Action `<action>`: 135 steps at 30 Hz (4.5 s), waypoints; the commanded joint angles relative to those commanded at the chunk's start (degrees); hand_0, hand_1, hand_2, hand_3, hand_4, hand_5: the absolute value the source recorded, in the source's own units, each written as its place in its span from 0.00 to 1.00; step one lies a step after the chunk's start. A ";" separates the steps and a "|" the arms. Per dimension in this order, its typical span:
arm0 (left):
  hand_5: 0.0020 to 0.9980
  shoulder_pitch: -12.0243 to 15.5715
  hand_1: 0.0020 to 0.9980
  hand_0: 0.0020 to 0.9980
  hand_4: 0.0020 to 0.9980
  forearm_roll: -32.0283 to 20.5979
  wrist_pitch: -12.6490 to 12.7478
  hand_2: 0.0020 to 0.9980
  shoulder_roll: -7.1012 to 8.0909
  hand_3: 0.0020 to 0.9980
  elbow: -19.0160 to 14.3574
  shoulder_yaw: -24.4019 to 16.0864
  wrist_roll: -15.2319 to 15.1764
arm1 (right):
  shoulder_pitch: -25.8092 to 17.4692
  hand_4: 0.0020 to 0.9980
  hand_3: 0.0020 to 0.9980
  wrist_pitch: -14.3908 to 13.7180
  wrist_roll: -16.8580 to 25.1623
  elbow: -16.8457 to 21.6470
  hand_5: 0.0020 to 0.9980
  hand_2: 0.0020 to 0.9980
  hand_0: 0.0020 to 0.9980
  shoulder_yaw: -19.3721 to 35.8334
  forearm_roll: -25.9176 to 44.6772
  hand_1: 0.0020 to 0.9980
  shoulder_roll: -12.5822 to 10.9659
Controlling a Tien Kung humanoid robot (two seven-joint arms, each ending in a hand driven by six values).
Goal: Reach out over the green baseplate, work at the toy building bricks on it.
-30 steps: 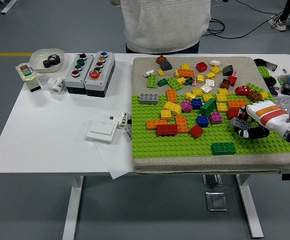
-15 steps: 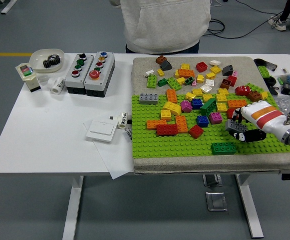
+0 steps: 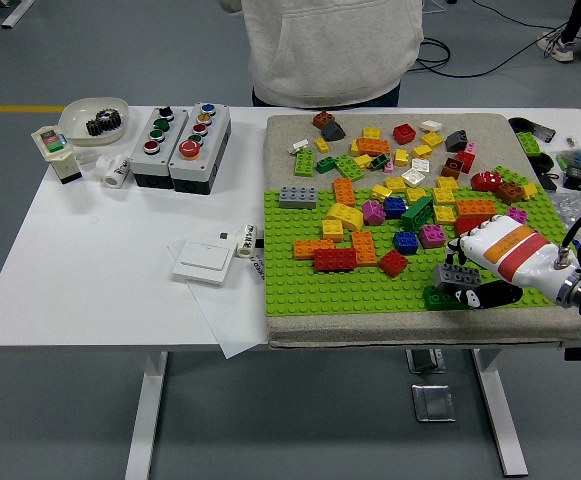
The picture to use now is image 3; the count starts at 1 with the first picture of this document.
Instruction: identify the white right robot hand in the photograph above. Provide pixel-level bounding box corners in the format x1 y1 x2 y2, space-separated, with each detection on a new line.
444 214 579 309

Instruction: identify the long red toy brick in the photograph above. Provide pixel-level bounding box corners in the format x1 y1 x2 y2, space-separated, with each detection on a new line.
453 215 489 237
312 246 359 274

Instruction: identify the long grey toy brick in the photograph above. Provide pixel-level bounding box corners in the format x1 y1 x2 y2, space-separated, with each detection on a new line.
432 261 483 292
278 184 320 211

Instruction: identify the red rounded toy brick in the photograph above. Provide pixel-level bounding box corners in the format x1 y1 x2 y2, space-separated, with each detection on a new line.
469 170 504 194

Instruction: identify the long dark green toy brick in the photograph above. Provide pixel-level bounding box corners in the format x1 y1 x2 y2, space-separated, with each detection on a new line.
399 195 434 232
422 284 471 313

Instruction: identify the blue square toy brick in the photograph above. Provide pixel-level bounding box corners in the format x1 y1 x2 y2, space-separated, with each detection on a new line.
382 195 407 220
393 229 420 255

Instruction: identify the red square toy brick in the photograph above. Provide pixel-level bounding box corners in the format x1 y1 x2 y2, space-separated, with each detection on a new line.
377 248 410 279
454 149 477 174
391 122 418 147

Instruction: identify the brown oblong toy brick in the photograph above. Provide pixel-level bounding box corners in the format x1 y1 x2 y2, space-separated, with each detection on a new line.
494 180 526 206

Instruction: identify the long orange toy brick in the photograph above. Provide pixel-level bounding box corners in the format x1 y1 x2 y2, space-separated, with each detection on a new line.
354 137 392 158
292 238 337 262
454 198 498 219

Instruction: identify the lime green toy plate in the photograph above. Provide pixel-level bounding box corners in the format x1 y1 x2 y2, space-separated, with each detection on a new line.
491 164 529 189

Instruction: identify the brown hollow toy brick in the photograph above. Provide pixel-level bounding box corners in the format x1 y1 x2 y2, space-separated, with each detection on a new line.
440 156 466 179

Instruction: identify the dark grey sloped toy brick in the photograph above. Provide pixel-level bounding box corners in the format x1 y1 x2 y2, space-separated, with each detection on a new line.
320 120 347 142
444 129 470 154

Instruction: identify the white hollow toy brick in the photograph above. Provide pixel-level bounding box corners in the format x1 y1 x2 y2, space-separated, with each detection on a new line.
400 167 428 189

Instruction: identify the orange oblong toy brick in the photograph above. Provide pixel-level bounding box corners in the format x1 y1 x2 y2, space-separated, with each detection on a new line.
350 230 379 267
331 176 358 209

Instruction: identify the yellow curved toy brick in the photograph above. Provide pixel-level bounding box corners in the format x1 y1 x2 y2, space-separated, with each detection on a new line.
323 201 366 233

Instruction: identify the long lime green toy brick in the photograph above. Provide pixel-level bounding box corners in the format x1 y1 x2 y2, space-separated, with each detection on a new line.
333 154 367 182

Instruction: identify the green toy baseplate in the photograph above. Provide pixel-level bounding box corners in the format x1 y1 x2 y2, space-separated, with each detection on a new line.
263 185 581 318

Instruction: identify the crumpled clear plastic bag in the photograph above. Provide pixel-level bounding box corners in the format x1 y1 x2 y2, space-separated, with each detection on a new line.
552 191 581 226

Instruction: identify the lime green studded plate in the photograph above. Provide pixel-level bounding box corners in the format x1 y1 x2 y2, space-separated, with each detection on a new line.
515 130 543 158

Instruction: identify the dark clear rectangular block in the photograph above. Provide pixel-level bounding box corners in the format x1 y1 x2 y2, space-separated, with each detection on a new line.
527 122 557 144

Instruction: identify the white table leg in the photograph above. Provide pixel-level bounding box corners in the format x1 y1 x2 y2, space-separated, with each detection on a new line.
470 348 530 478
123 350 170 480

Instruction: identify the metal floor socket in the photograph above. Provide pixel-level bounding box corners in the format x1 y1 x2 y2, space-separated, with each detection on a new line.
410 383 457 424

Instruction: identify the bystander person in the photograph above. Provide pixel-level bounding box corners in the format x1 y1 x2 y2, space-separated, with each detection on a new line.
536 0 581 66

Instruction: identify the printed paper label strip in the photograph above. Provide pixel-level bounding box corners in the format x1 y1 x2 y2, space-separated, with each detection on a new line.
251 252 268 287

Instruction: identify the white labelled tube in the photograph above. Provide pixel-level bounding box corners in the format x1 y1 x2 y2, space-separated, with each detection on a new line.
234 223 265 261

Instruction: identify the white paper sheet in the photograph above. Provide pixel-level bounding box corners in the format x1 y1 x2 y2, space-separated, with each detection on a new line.
166 238 272 361

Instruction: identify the grey emergency-stop control box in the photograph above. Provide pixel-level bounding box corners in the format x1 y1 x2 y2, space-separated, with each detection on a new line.
167 101 233 196

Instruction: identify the grey four-button control box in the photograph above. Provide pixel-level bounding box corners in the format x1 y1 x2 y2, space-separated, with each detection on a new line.
129 105 190 191

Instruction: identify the white pipe tee fitting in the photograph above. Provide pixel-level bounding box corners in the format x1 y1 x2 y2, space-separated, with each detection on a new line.
94 152 133 191

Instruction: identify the black metal gear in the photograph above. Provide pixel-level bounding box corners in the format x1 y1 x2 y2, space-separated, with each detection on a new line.
85 108 123 138

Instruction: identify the white shallow bowl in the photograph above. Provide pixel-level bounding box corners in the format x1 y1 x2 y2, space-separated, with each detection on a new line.
58 96 131 148

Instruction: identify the white background desk foot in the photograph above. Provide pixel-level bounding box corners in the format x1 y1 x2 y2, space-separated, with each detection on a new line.
0 0 37 29

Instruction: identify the black rubber ring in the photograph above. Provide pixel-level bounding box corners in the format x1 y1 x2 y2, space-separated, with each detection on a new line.
527 152 556 174

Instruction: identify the black floor cable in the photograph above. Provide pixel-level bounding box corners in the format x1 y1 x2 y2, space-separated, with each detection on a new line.
409 18 569 79

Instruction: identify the white wall switch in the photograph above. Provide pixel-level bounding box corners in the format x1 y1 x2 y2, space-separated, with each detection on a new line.
170 240 237 288

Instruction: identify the white red-green pushbutton switch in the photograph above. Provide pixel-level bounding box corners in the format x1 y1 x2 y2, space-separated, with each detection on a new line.
30 125 84 187

